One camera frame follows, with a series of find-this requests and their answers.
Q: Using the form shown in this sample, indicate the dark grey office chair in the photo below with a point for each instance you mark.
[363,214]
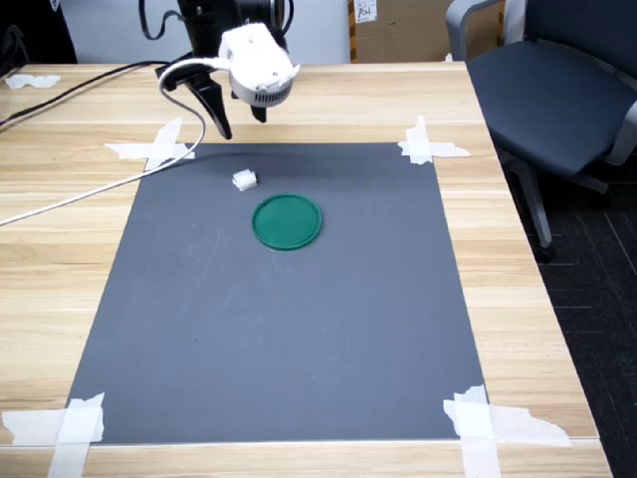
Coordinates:
[547,99]

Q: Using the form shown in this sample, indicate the round green lid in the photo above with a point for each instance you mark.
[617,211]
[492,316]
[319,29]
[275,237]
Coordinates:
[287,222]

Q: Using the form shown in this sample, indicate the white gripper camera box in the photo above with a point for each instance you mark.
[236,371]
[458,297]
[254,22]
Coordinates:
[259,65]

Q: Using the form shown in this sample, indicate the dark grey mat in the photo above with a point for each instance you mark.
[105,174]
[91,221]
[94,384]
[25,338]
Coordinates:
[278,338]

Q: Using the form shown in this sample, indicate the brown cardboard box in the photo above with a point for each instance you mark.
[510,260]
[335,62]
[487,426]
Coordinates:
[398,30]

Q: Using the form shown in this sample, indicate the white tape patch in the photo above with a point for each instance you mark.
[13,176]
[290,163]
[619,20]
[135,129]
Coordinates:
[420,147]
[159,147]
[478,423]
[74,428]

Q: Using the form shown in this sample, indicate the black bag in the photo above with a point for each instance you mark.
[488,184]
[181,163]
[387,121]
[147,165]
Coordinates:
[30,30]

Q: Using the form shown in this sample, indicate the small white plastic terminal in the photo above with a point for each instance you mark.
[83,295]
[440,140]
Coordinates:
[245,180]

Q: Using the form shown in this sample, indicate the crumpled white tape scrap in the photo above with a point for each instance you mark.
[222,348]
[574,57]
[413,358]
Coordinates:
[30,81]

